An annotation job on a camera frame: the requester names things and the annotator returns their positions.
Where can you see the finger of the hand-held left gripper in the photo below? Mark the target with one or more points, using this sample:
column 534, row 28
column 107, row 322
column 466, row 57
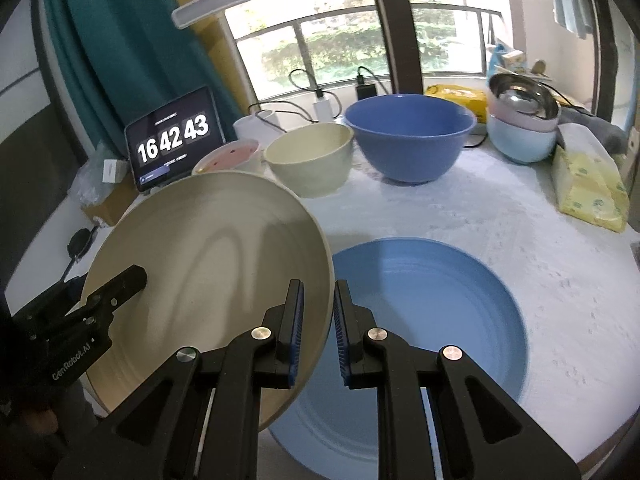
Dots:
column 122, row 282

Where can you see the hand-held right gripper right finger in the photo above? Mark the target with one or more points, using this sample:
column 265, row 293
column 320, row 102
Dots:
column 342, row 340

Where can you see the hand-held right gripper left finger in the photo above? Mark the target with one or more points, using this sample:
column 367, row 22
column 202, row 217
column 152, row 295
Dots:
column 295, row 330

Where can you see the cream plate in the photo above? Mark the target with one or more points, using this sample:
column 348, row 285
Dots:
column 200, row 240

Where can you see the blue plate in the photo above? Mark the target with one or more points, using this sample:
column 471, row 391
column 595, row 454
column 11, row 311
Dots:
column 440, row 310

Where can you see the cream bowl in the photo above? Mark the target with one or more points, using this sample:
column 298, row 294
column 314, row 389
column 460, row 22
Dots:
column 310, row 170

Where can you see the pink speckled bowl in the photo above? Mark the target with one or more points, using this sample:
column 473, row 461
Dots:
column 235, row 152

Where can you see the large blue bowl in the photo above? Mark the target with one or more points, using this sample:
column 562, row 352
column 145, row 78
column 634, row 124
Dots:
column 410, row 160

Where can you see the black round puck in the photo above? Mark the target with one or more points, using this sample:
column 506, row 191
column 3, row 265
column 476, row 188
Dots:
column 79, row 242

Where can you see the cardboard box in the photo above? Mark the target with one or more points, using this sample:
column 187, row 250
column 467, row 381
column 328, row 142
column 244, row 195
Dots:
column 110, row 210

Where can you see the clear plastic bag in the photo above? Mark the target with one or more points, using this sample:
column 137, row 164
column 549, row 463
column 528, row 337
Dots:
column 90, row 180

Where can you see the small white box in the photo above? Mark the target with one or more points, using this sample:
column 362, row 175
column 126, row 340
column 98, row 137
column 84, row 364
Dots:
column 113, row 171

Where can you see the tablet with clock display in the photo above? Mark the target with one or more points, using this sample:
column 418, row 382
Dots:
column 172, row 135

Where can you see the teal curtain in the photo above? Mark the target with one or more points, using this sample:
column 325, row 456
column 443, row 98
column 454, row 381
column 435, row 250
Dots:
column 125, row 60

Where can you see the white charger plug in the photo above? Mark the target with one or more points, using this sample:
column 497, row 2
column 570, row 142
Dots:
column 322, row 107

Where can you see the white desk lamp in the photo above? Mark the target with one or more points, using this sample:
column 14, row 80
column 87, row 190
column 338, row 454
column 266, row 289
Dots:
column 210, row 2
column 215, row 55

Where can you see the black charger block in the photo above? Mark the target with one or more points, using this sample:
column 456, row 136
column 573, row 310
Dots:
column 365, row 91

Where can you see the light blue bowl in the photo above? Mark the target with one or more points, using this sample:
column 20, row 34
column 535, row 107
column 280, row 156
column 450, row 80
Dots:
column 520, row 145

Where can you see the yellow wet wipes pack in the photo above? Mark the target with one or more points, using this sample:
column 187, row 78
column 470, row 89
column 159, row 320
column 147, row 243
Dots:
column 457, row 95

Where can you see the yellow tissue pack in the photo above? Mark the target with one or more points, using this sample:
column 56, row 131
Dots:
column 585, row 185

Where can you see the blue plastic bag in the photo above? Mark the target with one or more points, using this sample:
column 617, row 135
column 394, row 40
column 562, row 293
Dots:
column 495, row 60

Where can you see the grey cloth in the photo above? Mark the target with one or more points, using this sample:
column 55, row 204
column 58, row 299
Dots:
column 600, row 132

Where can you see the light blue hanging towel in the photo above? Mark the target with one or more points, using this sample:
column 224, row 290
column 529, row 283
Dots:
column 570, row 0

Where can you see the dark window frame post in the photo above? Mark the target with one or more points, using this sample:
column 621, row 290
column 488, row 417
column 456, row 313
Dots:
column 395, row 25

